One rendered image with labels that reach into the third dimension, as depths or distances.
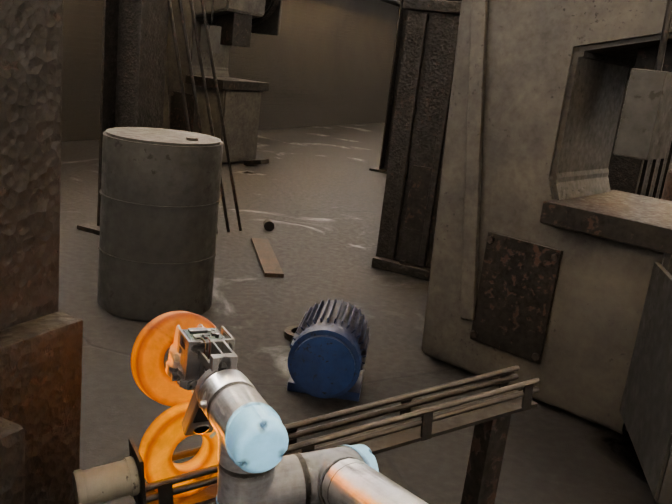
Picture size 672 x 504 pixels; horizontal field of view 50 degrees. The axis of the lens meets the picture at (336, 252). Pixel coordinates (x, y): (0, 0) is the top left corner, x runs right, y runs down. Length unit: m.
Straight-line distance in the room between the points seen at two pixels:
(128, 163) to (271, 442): 2.69
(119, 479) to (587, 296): 2.26
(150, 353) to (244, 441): 0.34
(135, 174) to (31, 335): 2.33
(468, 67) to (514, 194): 0.59
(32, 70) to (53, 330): 0.40
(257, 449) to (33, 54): 0.66
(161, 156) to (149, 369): 2.33
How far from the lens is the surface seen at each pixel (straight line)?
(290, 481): 1.01
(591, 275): 3.07
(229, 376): 1.01
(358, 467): 0.97
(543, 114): 3.11
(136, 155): 3.49
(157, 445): 1.19
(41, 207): 1.24
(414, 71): 4.77
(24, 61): 1.19
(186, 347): 1.08
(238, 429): 0.92
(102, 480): 1.20
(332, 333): 2.81
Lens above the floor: 1.33
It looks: 15 degrees down
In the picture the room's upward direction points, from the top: 7 degrees clockwise
